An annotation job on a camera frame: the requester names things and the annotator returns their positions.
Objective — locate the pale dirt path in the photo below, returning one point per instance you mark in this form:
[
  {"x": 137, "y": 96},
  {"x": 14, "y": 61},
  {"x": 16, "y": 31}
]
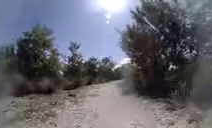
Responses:
[{"x": 107, "y": 110}]

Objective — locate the large dark bush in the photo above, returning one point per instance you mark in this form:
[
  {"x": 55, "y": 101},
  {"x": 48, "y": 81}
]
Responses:
[{"x": 160, "y": 50}]

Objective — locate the row of green trees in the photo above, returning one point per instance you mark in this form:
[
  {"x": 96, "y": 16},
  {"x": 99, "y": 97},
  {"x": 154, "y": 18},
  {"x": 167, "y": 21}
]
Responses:
[{"x": 37, "y": 60}]

